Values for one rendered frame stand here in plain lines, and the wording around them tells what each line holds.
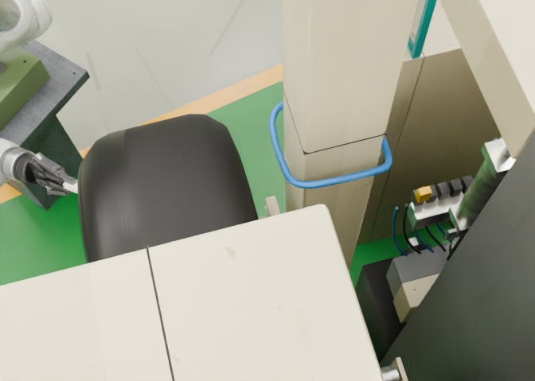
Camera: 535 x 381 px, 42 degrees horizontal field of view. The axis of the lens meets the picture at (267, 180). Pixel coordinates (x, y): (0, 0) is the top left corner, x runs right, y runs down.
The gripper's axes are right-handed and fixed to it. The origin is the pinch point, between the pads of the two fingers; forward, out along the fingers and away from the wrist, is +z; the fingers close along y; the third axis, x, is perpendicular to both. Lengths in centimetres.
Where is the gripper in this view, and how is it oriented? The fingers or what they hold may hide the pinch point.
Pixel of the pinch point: (76, 186)
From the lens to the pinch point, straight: 183.1
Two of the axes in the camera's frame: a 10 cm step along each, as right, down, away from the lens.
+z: 8.0, 2.4, -5.5
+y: 1.6, 8.0, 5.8
